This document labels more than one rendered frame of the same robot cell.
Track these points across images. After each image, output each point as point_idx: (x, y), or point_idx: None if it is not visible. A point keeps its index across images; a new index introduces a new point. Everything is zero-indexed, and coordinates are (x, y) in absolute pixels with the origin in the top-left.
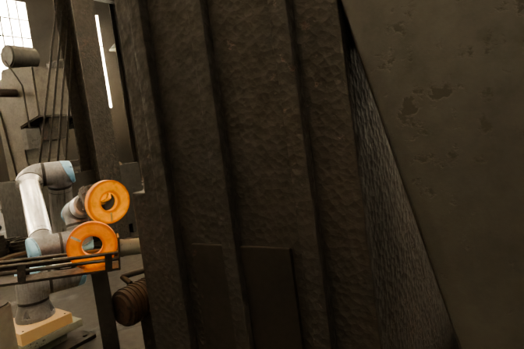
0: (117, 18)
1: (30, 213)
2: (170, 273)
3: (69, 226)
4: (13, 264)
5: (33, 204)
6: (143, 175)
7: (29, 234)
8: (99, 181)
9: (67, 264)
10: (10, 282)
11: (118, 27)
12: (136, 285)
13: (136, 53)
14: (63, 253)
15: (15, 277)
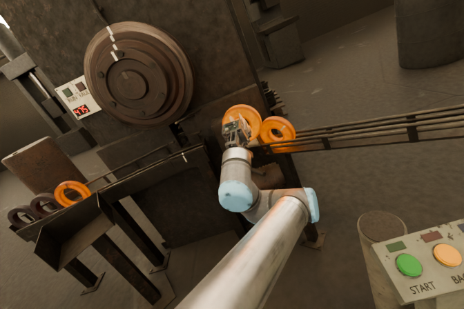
0: None
1: (280, 221)
2: (271, 112)
3: (257, 187)
4: (333, 125)
5: (260, 230)
6: (252, 74)
7: (303, 208)
8: (239, 105)
9: (299, 134)
10: (340, 137)
11: None
12: (265, 165)
13: (233, 5)
14: (295, 138)
15: (335, 144)
